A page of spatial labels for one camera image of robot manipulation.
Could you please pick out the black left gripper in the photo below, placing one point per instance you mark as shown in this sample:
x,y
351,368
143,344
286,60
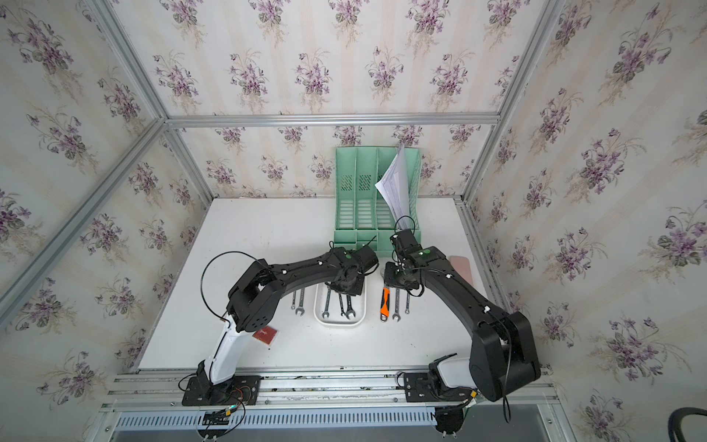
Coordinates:
x,y
361,280

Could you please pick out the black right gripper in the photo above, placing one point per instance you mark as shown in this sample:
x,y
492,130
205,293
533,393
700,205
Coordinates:
x,y
388,279

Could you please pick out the small silver open-end wrench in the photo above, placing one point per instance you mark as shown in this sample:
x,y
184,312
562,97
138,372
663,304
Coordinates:
x,y
326,311

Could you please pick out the orange handled adjustable wrench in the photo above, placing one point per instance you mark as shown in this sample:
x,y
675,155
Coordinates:
x,y
384,311

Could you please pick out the silver combination wrench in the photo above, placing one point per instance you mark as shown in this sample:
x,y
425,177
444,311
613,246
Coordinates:
x,y
396,313

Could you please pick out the large silver open-end wrench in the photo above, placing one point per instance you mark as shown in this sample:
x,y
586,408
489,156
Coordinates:
x,y
300,310

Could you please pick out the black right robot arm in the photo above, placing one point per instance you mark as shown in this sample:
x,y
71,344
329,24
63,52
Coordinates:
x,y
503,355

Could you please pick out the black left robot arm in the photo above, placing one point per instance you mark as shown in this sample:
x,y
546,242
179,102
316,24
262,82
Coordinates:
x,y
254,298

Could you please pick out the white plastic storage box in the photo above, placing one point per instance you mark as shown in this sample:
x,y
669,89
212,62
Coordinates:
x,y
337,319

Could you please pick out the long silver open-end wrench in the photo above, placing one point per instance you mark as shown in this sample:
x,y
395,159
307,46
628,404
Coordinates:
x,y
350,311

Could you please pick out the red rectangular packaged box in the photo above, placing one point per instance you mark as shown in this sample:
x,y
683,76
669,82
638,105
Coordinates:
x,y
266,336

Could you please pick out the pink eraser block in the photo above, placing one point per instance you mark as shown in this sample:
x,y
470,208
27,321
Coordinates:
x,y
462,266

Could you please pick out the green plastic file organizer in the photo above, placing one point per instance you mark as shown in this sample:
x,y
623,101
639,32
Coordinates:
x,y
362,215

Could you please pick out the white paper sheets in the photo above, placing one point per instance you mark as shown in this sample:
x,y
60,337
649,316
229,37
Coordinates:
x,y
394,188

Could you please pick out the small green circuit board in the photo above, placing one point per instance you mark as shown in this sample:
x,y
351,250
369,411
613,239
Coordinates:
x,y
216,419

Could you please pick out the black chair part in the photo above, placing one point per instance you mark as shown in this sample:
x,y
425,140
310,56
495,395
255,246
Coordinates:
x,y
683,422

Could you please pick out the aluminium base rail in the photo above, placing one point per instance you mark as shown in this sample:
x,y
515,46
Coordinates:
x,y
168,400

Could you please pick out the aluminium frame horizontal bar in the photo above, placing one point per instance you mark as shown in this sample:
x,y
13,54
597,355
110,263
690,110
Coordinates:
x,y
328,119

